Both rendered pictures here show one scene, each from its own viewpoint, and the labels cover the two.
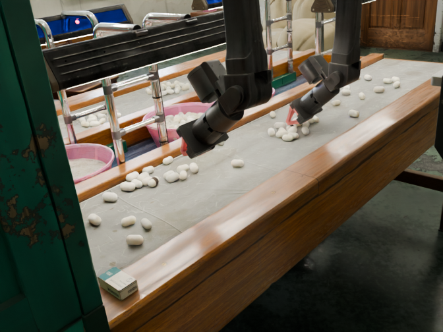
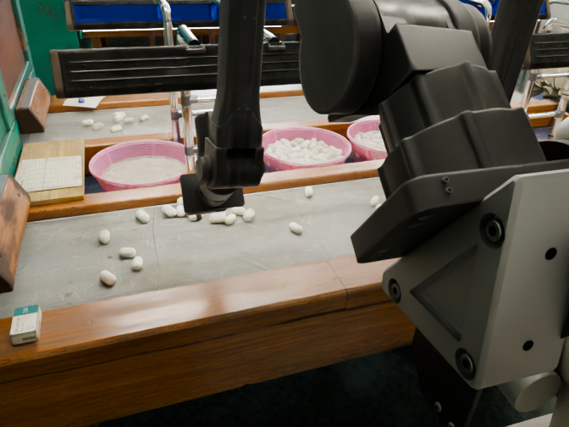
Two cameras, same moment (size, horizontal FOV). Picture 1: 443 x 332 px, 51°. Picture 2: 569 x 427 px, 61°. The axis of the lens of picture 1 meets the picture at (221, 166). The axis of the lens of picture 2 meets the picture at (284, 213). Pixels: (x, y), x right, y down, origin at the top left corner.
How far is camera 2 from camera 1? 49 cm
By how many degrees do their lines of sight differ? 23
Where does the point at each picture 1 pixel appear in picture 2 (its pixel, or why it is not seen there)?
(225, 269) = (162, 354)
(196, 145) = (191, 203)
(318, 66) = not seen: hidden behind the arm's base
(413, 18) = not seen: outside the picture
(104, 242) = (88, 266)
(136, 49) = (181, 69)
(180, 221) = (171, 275)
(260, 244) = (227, 341)
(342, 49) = not seen: hidden behind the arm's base
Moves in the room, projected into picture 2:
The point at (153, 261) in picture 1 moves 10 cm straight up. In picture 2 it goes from (84, 314) to (72, 263)
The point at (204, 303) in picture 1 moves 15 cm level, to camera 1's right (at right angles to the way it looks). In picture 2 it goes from (124, 379) to (203, 418)
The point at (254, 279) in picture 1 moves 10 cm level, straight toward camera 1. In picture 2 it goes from (214, 374) to (175, 418)
